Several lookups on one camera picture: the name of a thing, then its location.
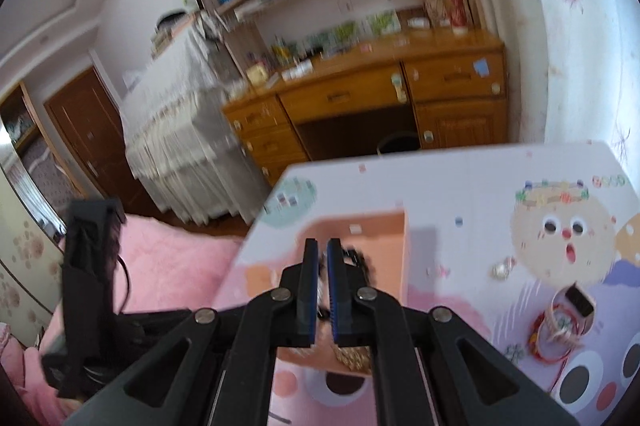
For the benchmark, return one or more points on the red and white canister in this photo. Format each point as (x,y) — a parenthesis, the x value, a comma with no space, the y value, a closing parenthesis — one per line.
(453,8)

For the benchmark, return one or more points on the white lace cloth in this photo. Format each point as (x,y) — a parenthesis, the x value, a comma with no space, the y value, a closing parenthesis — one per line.
(170,120)

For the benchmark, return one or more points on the pink fluffy blanket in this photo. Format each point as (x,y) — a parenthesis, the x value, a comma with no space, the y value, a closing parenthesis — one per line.
(165,256)

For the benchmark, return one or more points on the small black box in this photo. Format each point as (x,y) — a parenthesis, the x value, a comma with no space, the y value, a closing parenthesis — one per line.
(581,301)

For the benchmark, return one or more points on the brown wooden door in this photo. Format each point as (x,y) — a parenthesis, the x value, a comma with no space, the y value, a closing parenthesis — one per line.
(95,135)

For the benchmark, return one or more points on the small yellow container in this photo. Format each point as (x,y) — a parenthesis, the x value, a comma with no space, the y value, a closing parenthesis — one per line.
(257,74)

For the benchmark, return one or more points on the orange cardboard box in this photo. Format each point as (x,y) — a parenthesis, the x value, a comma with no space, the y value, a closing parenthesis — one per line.
(380,256)

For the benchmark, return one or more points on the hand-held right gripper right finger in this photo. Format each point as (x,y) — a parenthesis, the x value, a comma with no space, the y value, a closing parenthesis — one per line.
(340,301)

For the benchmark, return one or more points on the wooden desk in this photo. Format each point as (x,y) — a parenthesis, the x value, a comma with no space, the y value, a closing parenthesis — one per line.
(350,75)

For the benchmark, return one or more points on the flower print wardrobe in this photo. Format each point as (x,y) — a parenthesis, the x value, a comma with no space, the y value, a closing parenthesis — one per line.
(25,216)

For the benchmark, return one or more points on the small silver trinket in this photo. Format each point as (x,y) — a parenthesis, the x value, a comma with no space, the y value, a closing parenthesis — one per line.
(503,269)

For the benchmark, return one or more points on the black trash bin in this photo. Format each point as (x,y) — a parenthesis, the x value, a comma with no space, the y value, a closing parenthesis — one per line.
(397,143)

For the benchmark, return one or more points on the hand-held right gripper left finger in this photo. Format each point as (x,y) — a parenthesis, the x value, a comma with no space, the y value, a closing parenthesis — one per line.
(307,291)

